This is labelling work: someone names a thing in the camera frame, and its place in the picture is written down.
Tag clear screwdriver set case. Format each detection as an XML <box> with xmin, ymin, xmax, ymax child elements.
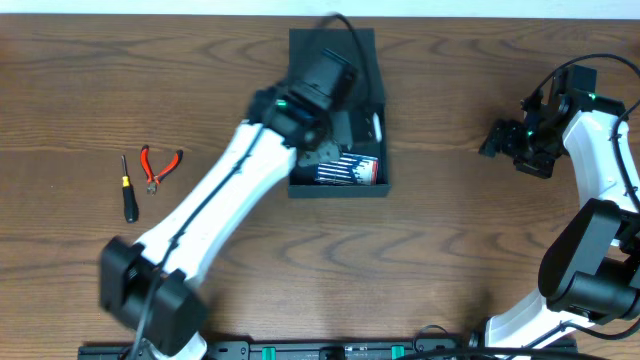
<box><xmin>314</xmin><ymin>153</ymin><xmax>380</xmax><ymax>186</ymax></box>

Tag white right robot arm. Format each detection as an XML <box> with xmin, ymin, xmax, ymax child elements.
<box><xmin>476</xmin><ymin>90</ymin><xmax>639</xmax><ymax>349</ymax></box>

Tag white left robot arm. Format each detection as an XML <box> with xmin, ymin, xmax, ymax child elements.
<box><xmin>99</xmin><ymin>81</ymin><xmax>385</xmax><ymax>359</ymax></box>

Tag black open gift box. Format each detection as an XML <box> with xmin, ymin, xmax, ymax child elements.
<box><xmin>288</xmin><ymin>28</ymin><xmax>391</xmax><ymax>198</ymax></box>

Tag red handled pliers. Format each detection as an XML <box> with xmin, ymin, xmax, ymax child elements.
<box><xmin>139</xmin><ymin>144</ymin><xmax>185</xmax><ymax>196</ymax></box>

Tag black handled screwdriver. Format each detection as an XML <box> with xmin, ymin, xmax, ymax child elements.
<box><xmin>121</xmin><ymin>155</ymin><xmax>139</xmax><ymax>223</ymax></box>

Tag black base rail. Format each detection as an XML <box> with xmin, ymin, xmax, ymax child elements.
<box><xmin>77</xmin><ymin>329</ymin><xmax>579</xmax><ymax>360</ymax></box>

